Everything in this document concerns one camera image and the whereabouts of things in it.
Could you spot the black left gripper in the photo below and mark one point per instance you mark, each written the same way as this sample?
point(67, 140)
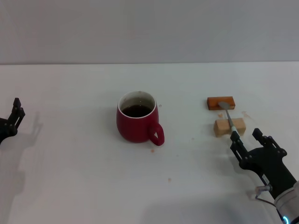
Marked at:
point(5, 130)

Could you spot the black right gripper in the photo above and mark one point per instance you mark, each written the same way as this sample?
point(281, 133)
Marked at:
point(268, 165)

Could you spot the red ceramic cup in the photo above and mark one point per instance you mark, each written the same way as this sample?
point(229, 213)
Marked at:
point(135, 128)

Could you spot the orange wooden block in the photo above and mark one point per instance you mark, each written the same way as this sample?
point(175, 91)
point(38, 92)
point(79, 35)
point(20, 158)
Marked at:
point(213, 102)

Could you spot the light wooden arch block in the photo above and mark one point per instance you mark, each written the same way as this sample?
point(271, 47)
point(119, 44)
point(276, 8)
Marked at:
point(222, 128)

